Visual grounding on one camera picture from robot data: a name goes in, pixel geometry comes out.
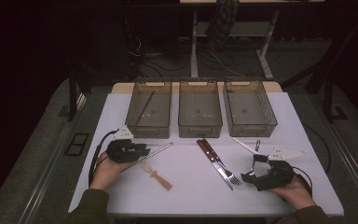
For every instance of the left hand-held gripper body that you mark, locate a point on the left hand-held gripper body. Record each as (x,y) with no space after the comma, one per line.
(122,151)

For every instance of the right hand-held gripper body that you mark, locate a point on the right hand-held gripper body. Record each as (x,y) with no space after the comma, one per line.
(276,177)

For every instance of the metal spoon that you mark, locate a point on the metal spoon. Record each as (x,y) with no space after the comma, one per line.
(257,144)

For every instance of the metal chopstick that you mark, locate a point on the metal chopstick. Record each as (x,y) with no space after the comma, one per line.
(145,107)
(161,148)

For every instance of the white chopstick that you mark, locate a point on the white chopstick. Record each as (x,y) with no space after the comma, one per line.
(244,145)

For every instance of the small wooden spoon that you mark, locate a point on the small wooden spoon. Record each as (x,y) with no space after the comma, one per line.
(161,181)

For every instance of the transparent brown plastic bin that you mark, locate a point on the transparent brown plastic bin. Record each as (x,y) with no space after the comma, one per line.
(248,109)
(158,109)
(199,109)

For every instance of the person's right hand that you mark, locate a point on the person's right hand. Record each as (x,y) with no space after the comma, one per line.
(295,194)

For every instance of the person's left hand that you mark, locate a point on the person's left hand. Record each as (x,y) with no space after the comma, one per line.
(105,174)

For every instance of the white table cover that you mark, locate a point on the white table cover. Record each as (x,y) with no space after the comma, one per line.
(183,193)

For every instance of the black metal stand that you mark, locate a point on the black metal stand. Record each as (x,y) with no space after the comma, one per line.
(328,99)
(72,93)

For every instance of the dark hanging cloth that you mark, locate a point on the dark hanging cloth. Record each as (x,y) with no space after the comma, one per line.
(222,21)

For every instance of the metal floor rail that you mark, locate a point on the metal floor rail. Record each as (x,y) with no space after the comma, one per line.
(47,174)
(357,172)

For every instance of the white metal table frame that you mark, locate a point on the white metal table frame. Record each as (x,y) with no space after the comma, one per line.
(194,46)

